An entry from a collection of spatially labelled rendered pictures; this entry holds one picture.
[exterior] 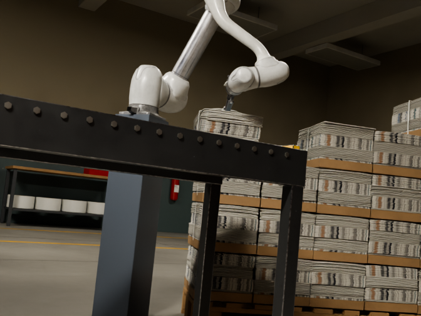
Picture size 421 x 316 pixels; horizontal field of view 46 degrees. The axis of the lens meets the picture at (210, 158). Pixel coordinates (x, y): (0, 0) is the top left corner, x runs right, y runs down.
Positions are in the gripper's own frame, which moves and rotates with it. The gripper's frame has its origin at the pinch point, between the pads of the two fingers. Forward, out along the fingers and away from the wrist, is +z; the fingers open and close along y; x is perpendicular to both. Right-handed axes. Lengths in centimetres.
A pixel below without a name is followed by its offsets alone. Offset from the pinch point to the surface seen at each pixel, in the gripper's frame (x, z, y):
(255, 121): 12.4, -19.0, 15.5
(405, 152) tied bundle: 94, -18, 22
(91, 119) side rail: -58, -124, 46
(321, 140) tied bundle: 48, -16, 21
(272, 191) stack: 24, -17, 49
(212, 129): -8.6, -17.9, 22.0
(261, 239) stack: 21, -15, 73
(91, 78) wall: -128, 628, -180
